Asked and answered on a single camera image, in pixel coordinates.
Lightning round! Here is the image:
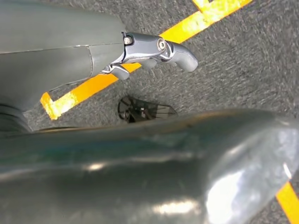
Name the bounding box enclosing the yellow floor tape square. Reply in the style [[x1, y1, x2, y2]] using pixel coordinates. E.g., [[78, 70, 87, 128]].
[[275, 182, 299, 224], [39, 0, 254, 122]]

